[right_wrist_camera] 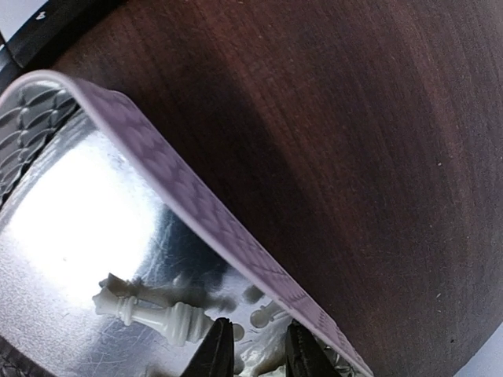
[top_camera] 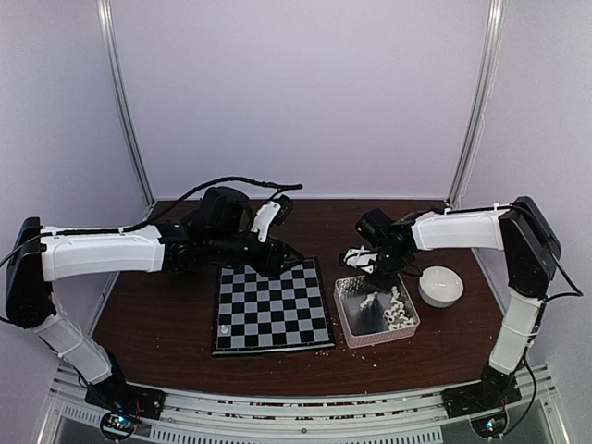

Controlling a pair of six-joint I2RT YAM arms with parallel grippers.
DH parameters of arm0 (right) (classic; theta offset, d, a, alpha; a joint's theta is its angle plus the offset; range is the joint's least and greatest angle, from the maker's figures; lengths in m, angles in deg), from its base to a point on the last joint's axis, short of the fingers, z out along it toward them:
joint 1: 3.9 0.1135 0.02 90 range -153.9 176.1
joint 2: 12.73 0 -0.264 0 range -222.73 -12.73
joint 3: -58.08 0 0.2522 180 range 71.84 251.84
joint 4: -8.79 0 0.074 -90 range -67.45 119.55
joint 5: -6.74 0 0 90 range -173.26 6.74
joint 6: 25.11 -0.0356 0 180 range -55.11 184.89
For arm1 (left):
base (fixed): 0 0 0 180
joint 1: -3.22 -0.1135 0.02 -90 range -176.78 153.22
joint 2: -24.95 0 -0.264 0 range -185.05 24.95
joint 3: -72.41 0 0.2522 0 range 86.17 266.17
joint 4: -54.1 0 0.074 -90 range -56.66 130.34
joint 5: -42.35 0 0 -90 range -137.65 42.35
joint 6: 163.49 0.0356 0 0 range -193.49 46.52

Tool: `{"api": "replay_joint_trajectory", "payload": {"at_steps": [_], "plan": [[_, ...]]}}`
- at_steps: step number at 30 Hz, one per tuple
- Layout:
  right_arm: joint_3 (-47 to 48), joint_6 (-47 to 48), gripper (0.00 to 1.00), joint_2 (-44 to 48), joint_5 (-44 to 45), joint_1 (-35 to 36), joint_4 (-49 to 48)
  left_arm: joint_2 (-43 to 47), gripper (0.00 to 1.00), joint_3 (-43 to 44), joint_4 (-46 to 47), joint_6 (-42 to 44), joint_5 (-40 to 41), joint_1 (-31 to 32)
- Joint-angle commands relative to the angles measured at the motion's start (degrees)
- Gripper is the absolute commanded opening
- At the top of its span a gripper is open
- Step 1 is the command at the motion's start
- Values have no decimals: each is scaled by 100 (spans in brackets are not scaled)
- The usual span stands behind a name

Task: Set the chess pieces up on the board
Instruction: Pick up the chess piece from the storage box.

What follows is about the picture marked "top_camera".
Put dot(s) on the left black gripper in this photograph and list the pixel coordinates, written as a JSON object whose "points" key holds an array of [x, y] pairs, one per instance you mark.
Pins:
{"points": [[276, 251]]}

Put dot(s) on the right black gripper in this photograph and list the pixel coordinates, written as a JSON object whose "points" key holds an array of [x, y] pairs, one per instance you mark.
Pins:
{"points": [[384, 285]]}

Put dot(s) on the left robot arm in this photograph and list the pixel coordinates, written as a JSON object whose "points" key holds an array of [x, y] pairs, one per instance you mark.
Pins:
{"points": [[223, 231]]}

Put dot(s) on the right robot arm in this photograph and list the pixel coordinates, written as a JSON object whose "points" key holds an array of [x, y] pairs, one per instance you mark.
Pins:
{"points": [[518, 229]]}

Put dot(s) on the white chess piece pile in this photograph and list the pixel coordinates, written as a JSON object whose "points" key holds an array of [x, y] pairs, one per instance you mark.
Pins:
{"points": [[390, 306]]}

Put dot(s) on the white ceramic bowl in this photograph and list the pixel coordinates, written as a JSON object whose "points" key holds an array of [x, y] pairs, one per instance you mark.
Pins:
{"points": [[440, 287]]}

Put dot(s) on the black white chessboard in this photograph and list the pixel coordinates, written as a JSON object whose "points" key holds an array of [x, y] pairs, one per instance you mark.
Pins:
{"points": [[285, 314]]}

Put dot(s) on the pink plastic basket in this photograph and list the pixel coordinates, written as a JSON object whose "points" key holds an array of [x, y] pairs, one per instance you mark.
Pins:
{"points": [[364, 330]]}

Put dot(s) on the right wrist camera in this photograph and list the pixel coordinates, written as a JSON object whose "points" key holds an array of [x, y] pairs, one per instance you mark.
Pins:
{"points": [[360, 259]]}

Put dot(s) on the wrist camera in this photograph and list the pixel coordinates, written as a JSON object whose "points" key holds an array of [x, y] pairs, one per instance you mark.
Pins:
{"points": [[360, 259], [273, 212]]}

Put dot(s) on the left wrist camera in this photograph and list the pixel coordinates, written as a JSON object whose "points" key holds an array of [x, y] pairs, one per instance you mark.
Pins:
{"points": [[273, 212]]}

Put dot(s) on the front aluminium rail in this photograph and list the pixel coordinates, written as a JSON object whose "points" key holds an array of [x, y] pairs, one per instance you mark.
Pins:
{"points": [[411, 416]]}

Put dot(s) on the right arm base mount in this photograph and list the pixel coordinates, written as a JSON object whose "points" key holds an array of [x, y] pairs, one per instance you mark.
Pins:
{"points": [[485, 401]]}

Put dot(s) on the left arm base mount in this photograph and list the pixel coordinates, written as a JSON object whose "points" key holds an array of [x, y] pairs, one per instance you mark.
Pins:
{"points": [[126, 405]]}

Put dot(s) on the right aluminium frame post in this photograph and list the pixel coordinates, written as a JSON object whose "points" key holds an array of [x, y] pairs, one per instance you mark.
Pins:
{"points": [[483, 88]]}

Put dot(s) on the aluminium frame post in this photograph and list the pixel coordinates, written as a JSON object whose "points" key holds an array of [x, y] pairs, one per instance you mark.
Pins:
{"points": [[483, 88], [107, 25]]}

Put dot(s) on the left aluminium frame post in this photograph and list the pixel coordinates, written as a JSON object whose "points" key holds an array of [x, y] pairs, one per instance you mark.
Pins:
{"points": [[107, 25]]}

